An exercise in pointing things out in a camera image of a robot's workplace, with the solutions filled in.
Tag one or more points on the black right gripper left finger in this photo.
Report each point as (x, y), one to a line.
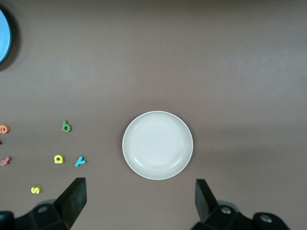
(69, 206)

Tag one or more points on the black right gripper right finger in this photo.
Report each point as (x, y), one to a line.
(206, 206)

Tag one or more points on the teal letter y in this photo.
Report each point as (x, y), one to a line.
(80, 161)

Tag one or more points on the yellow letter d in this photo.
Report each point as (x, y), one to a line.
(59, 159)

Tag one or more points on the green letter b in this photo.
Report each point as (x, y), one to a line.
(66, 127)

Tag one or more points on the yellow letter s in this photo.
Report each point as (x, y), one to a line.
(36, 189)

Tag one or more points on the beige round plate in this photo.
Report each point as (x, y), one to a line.
(157, 145)

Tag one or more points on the pink letter f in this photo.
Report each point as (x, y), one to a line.
(5, 161)

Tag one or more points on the orange letter e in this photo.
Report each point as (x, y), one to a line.
(4, 129)

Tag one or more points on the blue round plate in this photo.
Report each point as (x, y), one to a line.
(3, 36)

